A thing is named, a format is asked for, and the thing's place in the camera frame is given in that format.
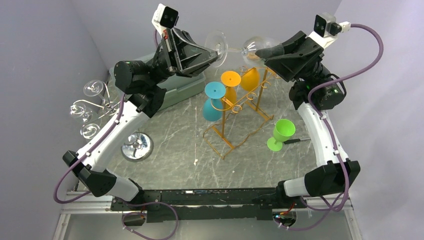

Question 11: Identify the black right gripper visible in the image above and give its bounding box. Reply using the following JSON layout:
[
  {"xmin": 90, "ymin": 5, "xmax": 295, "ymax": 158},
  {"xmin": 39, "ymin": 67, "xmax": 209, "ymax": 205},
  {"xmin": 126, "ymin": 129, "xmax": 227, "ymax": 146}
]
[{"xmin": 257, "ymin": 31, "xmax": 331, "ymax": 87}]

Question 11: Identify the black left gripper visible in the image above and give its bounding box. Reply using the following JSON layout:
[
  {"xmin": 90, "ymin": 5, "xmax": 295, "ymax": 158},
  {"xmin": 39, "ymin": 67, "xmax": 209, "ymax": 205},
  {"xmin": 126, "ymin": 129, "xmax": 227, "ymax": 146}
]
[{"xmin": 146, "ymin": 27, "xmax": 220, "ymax": 87}]

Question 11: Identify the clear wine glass front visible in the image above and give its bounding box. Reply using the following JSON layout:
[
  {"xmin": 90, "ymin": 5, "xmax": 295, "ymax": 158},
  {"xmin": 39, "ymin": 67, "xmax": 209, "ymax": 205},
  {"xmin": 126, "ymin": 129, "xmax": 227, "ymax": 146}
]
[{"xmin": 204, "ymin": 30, "xmax": 280, "ymax": 68}]

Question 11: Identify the blue wine glass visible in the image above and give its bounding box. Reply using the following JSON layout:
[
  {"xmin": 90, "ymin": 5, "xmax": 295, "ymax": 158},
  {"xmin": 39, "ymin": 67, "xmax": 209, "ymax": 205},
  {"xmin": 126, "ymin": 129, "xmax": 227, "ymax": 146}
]
[{"xmin": 202, "ymin": 81, "xmax": 226, "ymax": 122}]

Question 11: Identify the green wine glass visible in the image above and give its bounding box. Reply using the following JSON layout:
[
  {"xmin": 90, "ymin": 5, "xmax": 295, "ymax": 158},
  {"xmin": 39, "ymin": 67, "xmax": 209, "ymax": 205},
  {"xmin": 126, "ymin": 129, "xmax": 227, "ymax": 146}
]
[{"xmin": 266, "ymin": 119, "xmax": 296, "ymax": 152}]

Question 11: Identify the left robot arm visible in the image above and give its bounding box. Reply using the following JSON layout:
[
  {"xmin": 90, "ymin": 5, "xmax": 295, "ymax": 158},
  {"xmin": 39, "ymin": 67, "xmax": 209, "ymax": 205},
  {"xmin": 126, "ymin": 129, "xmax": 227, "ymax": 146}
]
[{"xmin": 63, "ymin": 28, "xmax": 219, "ymax": 210}]

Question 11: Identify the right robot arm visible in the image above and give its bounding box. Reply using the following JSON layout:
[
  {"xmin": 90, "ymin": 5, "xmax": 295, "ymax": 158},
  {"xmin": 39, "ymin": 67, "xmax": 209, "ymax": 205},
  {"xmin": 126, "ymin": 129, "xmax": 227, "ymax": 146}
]
[{"xmin": 255, "ymin": 31, "xmax": 361, "ymax": 208}]

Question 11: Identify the orange wine glass front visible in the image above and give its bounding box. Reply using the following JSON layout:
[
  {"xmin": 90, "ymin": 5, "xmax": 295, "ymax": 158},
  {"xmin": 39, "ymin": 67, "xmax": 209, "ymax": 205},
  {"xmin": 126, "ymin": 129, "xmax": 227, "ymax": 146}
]
[{"xmin": 220, "ymin": 71, "xmax": 241, "ymax": 104}]

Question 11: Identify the orange wine glass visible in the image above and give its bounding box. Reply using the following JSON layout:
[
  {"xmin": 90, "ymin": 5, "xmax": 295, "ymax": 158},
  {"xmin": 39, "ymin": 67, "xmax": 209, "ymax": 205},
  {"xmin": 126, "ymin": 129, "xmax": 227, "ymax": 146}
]
[
  {"xmin": 220, "ymin": 71, "xmax": 241, "ymax": 104},
  {"xmin": 240, "ymin": 67, "xmax": 260, "ymax": 92}
]

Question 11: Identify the orange wine glass rear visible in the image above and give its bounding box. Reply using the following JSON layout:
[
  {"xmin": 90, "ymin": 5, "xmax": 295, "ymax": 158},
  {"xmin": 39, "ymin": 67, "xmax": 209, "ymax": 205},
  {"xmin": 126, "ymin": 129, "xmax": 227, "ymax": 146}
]
[{"xmin": 240, "ymin": 67, "xmax": 260, "ymax": 92}]

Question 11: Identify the clear glass on stand upper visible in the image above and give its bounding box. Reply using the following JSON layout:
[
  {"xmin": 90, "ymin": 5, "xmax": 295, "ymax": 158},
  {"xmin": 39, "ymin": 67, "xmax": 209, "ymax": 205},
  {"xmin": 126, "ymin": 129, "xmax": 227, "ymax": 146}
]
[{"xmin": 83, "ymin": 80, "xmax": 105, "ymax": 97}]

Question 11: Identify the clear glass on stand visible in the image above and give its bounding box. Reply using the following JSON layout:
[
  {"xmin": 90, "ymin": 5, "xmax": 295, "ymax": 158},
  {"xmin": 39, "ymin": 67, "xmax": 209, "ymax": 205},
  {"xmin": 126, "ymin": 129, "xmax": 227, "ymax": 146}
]
[
  {"xmin": 68, "ymin": 99, "xmax": 97, "ymax": 124},
  {"xmin": 83, "ymin": 80, "xmax": 105, "ymax": 97},
  {"xmin": 80, "ymin": 123, "xmax": 101, "ymax": 140}
]

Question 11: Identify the silver spiral glass stand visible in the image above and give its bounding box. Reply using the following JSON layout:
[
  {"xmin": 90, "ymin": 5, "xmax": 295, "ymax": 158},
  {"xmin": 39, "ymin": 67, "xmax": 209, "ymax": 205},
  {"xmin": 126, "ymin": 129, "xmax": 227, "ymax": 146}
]
[{"xmin": 77, "ymin": 83, "xmax": 154, "ymax": 164}]

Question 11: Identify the clear glass on stand lower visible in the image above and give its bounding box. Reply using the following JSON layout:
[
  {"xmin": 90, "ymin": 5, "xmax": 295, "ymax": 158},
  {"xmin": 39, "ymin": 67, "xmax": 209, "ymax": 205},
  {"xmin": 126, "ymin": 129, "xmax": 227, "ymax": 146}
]
[{"xmin": 80, "ymin": 123, "xmax": 101, "ymax": 140}]

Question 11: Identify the clear glass on stand middle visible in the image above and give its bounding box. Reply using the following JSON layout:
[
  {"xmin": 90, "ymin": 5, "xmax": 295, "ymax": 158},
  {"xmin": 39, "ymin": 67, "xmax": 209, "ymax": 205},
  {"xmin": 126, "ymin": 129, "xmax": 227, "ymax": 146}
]
[{"xmin": 68, "ymin": 99, "xmax": 97, "ymax": 124}]

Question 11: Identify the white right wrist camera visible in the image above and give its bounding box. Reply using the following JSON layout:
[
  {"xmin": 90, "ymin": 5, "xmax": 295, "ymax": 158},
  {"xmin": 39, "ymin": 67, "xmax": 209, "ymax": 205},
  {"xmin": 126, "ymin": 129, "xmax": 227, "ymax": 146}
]
[{"xmin": 308, "ymin": 12, "xmax": 352, "ymax": 50}]

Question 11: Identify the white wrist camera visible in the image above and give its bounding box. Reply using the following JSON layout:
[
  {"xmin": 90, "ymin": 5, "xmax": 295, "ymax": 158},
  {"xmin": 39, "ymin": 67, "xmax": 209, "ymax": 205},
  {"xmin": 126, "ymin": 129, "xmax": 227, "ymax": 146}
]
[
  {"xmin": 151, "ymin": 3, "xmax": 179, "ymax": 35},
  {"xmin": 308, "ymin": 12, "xmax": 352, "ymax": 50}
]

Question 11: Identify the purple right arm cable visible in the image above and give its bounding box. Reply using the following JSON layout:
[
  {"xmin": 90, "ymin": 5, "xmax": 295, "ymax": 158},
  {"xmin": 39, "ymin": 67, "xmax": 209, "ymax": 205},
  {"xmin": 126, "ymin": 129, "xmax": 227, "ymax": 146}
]
[{"xmin": 273, "ymin": 23, "xmax": 385, "ymax": 232}]

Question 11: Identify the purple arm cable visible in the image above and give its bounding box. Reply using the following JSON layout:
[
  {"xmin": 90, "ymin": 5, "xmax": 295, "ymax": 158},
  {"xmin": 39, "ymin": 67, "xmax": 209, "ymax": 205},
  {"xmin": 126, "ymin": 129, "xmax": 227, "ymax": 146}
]
[
  {"xmin": 273, "ymin": 23, "xmax": 385, "ymax": 232},
  {"xmin": 52, "ymin": 29, "xmax": 160, "ymax": 205}
]

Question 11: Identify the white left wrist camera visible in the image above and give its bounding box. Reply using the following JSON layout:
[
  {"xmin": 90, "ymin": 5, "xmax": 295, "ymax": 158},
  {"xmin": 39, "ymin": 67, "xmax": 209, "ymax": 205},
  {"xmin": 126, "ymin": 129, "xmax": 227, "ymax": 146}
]
[{"xmin": 151, "ymin": 3, "xmax": 179, "ymax": 35}]

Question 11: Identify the gold wire glass rack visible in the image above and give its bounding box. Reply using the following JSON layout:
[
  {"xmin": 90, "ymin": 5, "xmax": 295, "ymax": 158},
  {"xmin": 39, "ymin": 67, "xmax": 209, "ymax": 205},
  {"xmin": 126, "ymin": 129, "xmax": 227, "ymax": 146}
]
[{"xmin": 202, "ymin": 67, "xmax": 276, "ymax": 159}]

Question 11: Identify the black handled hammer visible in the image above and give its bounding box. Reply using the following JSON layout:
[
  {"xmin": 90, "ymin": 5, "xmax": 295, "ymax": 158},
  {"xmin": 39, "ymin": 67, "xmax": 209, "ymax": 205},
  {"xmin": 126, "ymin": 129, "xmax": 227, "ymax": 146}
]
[{"xmin": 283, "ymin": 137, "xmax": 311, "ymax": 145}]

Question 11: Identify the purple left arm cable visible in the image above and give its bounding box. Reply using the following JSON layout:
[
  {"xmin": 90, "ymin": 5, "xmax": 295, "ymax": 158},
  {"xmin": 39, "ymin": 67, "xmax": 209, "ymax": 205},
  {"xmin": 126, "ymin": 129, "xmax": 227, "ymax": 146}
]
[{"xmin": 52, "ymin": 29, "xmax": 160, "ymax": 205}]

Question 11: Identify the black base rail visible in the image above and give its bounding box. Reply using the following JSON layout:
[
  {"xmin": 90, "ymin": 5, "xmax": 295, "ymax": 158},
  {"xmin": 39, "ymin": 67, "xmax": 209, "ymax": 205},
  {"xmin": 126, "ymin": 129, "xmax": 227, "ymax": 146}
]
[{"xmin": 110, "ymin": 187, "xmax": 303, "ymax": 223}]

